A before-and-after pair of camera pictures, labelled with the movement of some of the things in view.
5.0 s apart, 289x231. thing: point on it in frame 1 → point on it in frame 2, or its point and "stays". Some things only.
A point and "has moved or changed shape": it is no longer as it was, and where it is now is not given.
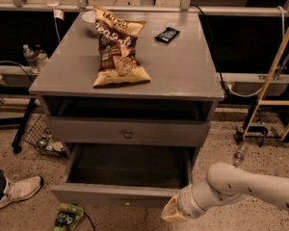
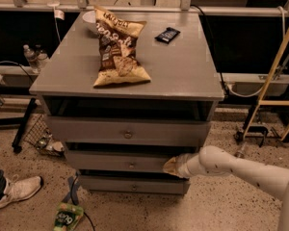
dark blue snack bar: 168,36 stays
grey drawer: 123,176 has moved or changed shape
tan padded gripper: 187,201 → 183,167
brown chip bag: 118,44 stays
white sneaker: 17,189 stays
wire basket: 39,137 stays
